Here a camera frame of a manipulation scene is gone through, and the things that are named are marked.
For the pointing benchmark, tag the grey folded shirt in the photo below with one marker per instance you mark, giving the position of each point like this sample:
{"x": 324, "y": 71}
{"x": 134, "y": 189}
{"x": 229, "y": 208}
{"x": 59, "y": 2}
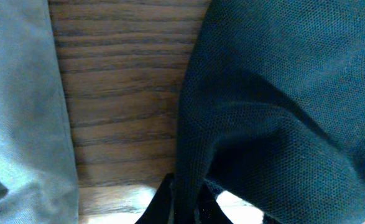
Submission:
{"x": 38, "y": 179}

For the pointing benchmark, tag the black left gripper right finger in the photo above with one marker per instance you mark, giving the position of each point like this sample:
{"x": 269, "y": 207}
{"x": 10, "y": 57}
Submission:
{"x": 207, "y": 209}

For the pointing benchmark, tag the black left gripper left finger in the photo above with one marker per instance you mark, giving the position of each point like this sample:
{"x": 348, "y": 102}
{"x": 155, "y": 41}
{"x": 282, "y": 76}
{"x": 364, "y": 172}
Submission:
{"x": 158, "y": 211}

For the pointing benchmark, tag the black t-shirt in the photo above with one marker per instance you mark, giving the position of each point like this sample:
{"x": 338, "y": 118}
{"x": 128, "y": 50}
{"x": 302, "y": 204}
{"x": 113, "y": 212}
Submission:
{"x": 272, "y": 109}

